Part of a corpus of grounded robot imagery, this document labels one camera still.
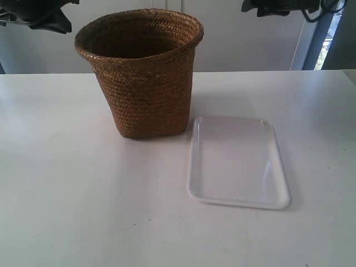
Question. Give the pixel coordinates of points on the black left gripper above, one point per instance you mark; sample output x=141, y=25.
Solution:
x=36, y=14

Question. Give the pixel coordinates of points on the white rectangular plastic tray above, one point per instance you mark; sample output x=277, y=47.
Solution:
x=236, y=161

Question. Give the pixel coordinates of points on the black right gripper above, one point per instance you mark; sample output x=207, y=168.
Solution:
x=284, y=7

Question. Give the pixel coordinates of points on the brown woven wicker basket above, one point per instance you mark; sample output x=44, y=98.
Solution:
x=143, y=60

